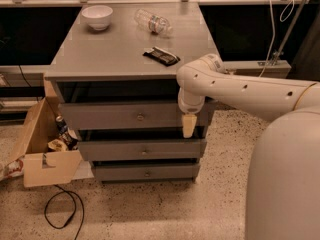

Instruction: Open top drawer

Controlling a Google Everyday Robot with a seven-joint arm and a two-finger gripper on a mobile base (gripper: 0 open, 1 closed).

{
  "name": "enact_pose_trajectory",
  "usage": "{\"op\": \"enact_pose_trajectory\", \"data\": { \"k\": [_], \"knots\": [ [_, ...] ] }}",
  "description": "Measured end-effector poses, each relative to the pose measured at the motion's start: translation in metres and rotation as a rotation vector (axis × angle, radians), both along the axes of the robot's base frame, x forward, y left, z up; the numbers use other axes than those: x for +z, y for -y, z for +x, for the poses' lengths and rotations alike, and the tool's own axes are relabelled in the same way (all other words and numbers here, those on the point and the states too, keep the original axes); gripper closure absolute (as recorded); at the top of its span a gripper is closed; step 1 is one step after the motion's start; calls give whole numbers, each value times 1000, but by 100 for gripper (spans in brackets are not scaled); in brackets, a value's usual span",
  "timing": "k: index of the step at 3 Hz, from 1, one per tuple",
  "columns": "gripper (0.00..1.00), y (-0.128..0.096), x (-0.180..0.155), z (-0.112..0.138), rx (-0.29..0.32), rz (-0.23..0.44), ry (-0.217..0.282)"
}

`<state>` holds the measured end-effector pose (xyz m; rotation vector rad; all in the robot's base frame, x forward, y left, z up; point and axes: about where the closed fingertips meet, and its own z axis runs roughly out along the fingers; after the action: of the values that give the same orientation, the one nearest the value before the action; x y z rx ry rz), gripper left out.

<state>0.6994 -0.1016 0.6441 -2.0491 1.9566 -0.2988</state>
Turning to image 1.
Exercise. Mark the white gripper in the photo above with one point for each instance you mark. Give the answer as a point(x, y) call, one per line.
point(190, 106)

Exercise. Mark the grey top drawer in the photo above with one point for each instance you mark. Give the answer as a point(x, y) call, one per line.
point(109, 116)

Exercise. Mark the grey drawer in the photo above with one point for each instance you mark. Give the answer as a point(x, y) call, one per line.
point(147, 172)
point(109, 116)
point(142, 150)

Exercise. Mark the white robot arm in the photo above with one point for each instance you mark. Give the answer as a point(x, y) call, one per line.
point(283, 188)

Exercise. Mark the grey middle drawer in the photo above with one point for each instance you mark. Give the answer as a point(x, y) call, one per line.
point(142, 150)

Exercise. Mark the grey bottom drawer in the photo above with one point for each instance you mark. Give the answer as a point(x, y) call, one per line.
point(147, 172)

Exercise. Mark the grey drawer cabinet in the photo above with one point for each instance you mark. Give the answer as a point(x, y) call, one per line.
point(109, 67)

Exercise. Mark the open cardboard box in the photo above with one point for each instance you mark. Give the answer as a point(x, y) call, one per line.
point(31, 157)

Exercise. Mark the dark snack wrapper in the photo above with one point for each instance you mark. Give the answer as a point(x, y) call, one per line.
point(162, 56)

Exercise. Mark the clear plastic water bottle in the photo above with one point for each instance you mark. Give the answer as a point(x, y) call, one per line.
point(153, 23)

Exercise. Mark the metal tripod pole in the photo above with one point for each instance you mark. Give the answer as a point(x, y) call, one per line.
point(276, 55)

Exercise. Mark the soda can in box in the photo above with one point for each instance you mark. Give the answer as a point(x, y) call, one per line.
point(61, 124)

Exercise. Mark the snack bag in box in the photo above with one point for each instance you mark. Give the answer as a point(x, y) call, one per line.
point(57, 145)

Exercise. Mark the white ceramic bowl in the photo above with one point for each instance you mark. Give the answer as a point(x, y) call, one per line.
point(98, 17)

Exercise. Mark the grey metal wall rail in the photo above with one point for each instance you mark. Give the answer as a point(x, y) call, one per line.
point(258, 68)

